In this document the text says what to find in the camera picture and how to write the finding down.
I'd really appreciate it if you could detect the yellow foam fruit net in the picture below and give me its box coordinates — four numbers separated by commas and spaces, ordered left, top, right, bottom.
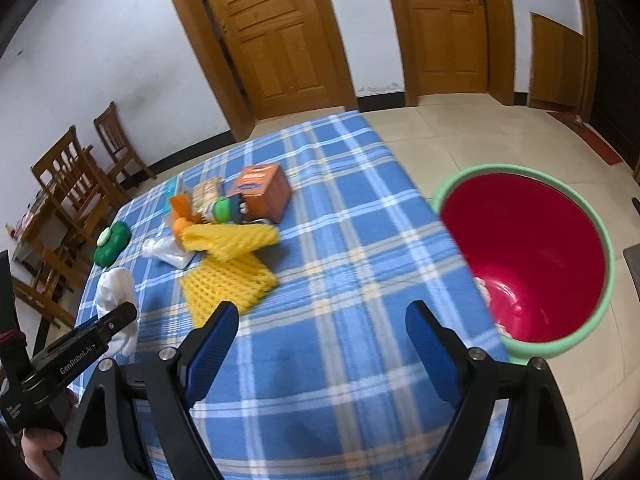
181, 223, 280, 261
180, 252, 277, 328

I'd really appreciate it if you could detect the red floor mat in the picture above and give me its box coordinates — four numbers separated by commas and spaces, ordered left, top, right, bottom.
547, 110, 623, 166

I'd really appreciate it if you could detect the teal and white box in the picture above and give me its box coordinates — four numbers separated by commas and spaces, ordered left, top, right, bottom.
162, 177, 180, 213

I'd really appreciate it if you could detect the wooden panel door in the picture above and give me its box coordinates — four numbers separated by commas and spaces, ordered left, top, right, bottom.
192, 0, 346, 122

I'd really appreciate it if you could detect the wooden door with metal latch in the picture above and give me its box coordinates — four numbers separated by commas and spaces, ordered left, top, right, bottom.
395, 0, 493, 97

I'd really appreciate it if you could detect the wooden wall panel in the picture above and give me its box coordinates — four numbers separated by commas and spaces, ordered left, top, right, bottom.
530, 11, 586, 111

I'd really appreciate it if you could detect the orange snack packet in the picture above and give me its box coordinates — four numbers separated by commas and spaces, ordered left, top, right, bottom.
168, 178, 226, 234

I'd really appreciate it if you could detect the wooden chair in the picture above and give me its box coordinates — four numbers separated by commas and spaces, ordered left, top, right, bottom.
93, 101, 158, 184
31, 126, 132, 242
10, 210, 91, 328

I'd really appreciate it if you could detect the clear plastic bag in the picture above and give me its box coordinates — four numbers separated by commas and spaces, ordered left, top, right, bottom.
141, 236, 198, 268

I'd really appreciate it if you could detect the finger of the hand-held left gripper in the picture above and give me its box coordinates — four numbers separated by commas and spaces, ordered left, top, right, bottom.
71, 301, 140, 351

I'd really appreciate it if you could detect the green round plush toy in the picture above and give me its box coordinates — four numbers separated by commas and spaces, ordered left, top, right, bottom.
94, 221, 132, 267

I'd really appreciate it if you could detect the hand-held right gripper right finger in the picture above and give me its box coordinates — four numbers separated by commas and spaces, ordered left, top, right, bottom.
405, 301, 583, 480

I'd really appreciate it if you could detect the blue plaid tablecloth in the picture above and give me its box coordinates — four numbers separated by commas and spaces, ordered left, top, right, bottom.
67, 110, 511, 480

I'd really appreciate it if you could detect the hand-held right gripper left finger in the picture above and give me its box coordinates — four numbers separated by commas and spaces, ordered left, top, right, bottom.
59, 301, 241, 480

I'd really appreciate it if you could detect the orange cardboard box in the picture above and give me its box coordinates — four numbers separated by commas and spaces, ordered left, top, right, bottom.
225, 163, 292, 224

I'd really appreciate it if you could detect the person's left hand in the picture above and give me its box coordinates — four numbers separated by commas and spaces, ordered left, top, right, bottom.
20, 427, 67, 480

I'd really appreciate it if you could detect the white tissue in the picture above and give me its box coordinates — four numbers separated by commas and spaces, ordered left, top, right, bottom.
96, 267, 138, 356

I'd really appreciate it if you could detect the dark metal door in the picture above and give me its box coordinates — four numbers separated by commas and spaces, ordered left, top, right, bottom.
590, 0, 640, 173

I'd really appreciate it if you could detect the clear packet with green item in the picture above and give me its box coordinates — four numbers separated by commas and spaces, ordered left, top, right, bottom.
202, 195, 251, 224

